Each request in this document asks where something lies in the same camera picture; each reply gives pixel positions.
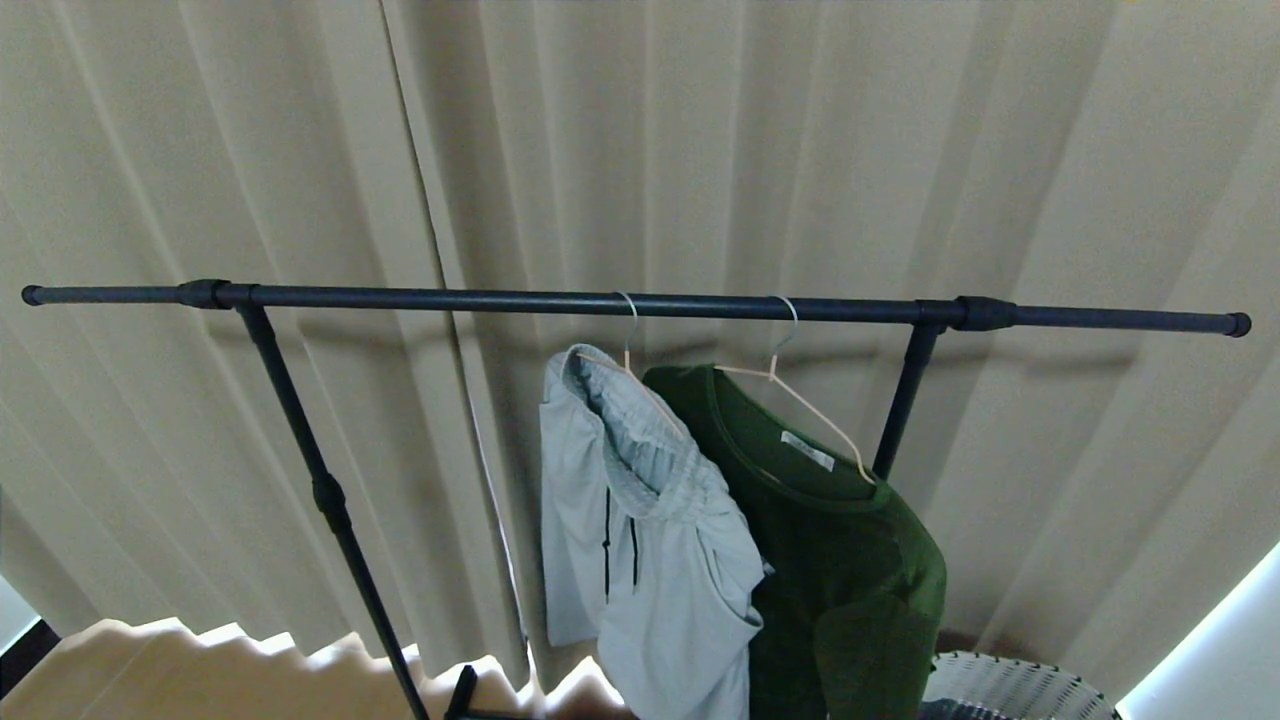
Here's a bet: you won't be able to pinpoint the pink clothes hanger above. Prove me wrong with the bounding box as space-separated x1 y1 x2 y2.
713 294 879 488
575 290 687 433

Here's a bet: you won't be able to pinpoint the pale grey shorts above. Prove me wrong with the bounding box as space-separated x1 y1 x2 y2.
538 343 773 720

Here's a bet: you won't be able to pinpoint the green printed t-shirt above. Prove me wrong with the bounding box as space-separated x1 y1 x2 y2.
642 363 949 720

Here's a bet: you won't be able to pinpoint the black clothes rack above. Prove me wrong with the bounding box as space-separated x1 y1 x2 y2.
20 279 1253 720

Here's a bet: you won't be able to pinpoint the white laundry basket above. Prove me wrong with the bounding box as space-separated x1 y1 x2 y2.
918 650 1123 720

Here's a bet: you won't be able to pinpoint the beige curtain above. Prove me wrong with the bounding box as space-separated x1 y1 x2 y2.
0 0 1280 703

